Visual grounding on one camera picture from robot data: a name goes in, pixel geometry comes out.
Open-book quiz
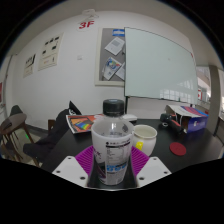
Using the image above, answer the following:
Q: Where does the black and red tool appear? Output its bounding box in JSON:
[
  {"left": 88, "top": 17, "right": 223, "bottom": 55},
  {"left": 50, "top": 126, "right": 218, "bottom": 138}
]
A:
[{"left": 159, "top": 113, "right": 184, "bottom": 133}]

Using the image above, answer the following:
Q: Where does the red floor number sign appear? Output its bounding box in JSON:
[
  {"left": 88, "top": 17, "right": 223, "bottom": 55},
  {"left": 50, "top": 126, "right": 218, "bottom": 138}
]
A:
[{"left": 78, "top": 20, "right": 96, "bottom": 30}]

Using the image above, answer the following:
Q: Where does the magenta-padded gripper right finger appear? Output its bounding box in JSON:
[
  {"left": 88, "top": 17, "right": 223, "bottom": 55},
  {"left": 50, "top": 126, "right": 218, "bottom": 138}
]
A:
[{"left": 128, "top": 145, "right": 173, "bottom": 188}]

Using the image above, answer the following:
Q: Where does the colourful printed book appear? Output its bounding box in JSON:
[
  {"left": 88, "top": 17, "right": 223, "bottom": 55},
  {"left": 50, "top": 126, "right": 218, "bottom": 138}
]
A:
[{"left": 65, "top": 114, "right": 104, "bottom": 135}]

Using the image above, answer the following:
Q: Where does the dark chair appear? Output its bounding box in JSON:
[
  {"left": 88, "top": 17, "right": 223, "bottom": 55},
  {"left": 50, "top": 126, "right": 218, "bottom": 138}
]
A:
[{"left": 9, "top": 104, "right": 24, "bottom": 118}]

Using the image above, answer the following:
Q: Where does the white mug with yellow handle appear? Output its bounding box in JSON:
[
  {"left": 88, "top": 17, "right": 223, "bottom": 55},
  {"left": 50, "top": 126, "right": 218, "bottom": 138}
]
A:
[{"left": 132, "top": 124, "right": 158, "bottom": 157}]

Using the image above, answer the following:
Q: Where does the clear black-capped drink bottle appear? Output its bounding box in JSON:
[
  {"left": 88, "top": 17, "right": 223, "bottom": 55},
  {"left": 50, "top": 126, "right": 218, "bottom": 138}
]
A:
[{"left": 90, "top": 98, "right": 135, "bottom": 186}]

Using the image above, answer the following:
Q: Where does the blue and white cardboard box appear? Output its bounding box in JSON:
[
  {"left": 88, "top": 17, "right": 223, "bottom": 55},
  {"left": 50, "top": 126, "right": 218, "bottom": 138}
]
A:
[{"left": 165, "top": 104, "right": 210, "bottom": 134}]

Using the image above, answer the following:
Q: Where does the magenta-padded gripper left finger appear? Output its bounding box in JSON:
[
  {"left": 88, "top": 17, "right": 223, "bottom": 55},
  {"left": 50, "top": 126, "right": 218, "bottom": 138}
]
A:
[{"left": 52, "top": 144, "right": 101, "bottom": 188}]

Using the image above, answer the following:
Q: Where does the grey notice board with papers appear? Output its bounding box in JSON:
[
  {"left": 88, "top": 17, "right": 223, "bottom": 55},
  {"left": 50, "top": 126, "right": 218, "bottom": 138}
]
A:
[{"left": 94, "top": 27, "right": 127, "bottom": 88}]

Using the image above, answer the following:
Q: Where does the large white wall poster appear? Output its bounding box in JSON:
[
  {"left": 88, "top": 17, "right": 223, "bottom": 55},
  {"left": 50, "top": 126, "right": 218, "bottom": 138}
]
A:
[{"left": 37, "top": 32, "right": 64, "bottom": 72}]

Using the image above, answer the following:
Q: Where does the round wooden side table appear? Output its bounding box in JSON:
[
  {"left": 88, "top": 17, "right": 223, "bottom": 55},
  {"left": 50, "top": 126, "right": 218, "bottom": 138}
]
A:
[{"left": 0, "top": 112, "right": 34, "bottom": 161}]

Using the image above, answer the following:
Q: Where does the white oblong case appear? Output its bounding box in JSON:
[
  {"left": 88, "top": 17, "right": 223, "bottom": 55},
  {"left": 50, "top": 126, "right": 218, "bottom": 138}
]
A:
[{"left": 122, "top": 113, "right": 139, "bottom": 123}]

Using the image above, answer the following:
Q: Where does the small white wall poster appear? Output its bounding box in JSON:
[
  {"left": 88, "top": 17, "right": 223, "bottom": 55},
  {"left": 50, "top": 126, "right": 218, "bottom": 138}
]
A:
[{"left": 22, "top": 53, "right": 37, "bottom": 79}]

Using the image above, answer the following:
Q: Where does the large whiteboard on stand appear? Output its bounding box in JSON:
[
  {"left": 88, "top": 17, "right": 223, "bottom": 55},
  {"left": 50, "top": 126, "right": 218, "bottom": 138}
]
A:
[{"left": 123, "top": 27, "right": 199, "bottom": 116}]

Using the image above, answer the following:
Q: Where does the flat round red coaster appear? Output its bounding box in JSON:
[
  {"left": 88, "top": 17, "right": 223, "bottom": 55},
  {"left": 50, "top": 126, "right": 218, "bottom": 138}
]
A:
[{"left": 169, "top": 142, "right": 187, "bottom": 157}]

